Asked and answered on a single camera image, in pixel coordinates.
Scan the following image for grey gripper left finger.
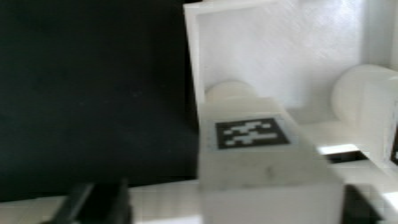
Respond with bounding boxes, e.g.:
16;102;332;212
39;180;131;224

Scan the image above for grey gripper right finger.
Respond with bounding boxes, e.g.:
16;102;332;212
341;184;398;224

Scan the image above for white chair leg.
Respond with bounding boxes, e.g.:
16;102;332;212
330;64;398;176
197;81;344;224

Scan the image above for white chair seat part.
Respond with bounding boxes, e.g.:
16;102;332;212
183;0;398;148

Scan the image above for white U-shaped fence frame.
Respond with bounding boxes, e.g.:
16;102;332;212
0;144;398;224

